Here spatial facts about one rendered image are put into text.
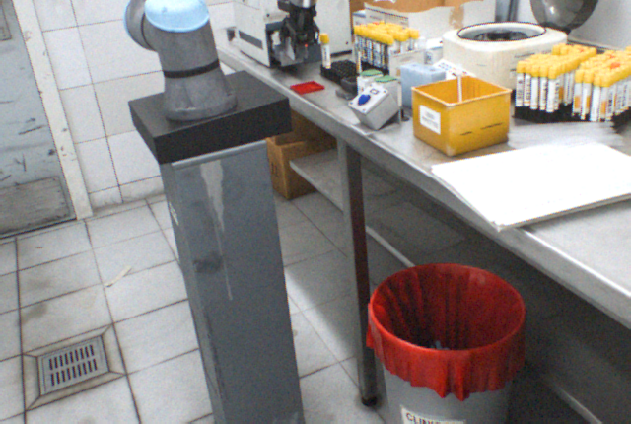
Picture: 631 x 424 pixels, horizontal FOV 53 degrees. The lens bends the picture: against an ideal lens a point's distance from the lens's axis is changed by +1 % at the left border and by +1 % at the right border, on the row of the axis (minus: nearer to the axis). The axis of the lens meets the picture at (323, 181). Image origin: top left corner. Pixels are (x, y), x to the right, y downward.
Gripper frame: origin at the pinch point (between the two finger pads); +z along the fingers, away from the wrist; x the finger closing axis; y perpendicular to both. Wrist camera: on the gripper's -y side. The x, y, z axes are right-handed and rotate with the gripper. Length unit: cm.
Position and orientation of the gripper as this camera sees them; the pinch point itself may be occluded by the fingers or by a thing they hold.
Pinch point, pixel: (292, 54)
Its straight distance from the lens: 179.4
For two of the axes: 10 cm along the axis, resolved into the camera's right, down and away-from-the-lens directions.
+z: -1.4, 6.1, 7.8
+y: 4.1, 7.5, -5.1
